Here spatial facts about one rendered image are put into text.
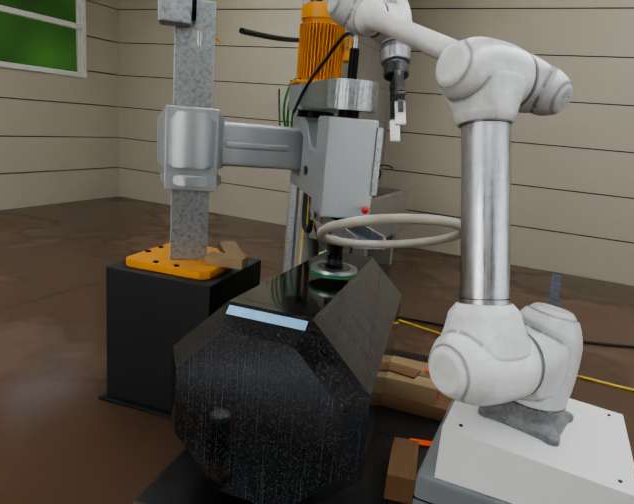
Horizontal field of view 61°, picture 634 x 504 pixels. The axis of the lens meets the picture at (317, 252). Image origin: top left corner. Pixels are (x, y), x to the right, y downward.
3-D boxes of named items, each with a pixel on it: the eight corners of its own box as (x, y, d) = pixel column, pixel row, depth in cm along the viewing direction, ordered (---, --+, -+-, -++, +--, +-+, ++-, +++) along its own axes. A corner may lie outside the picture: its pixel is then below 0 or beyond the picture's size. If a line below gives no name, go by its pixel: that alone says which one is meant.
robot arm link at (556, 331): (582, 406, 125) (608, 317, 120) (534, 419, 115) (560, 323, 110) (524, 374, 138) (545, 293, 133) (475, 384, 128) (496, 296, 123)
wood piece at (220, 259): (204, 264, 278) (204, 255, 277) (211, 260, 287) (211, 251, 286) (242, 269, 275) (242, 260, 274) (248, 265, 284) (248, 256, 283)
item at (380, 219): (302, 246, 195) (302, 238, 196) (428, 250, 206) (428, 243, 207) (339, 219, 148) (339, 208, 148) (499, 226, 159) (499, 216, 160)
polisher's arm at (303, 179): (288, 200, 312) (294, 113, 300) (326, 202, 317) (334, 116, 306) (314, 226, 242) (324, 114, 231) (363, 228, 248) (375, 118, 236)
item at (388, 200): (305, 276, 550) (311, 192, 530) (351, 253, 666) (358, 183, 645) (362, 288, 526) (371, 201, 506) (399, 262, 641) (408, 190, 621)
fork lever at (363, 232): (306, 218, 262) (307, 207, 261) (344, 219, 267) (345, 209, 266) (343, 248, 197) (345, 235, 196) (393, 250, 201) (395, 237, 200)
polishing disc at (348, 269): (349, 263, 259) (350, 261, 259) (363, 276, 239) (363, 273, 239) (306, 262, 254) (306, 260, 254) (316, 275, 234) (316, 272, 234)
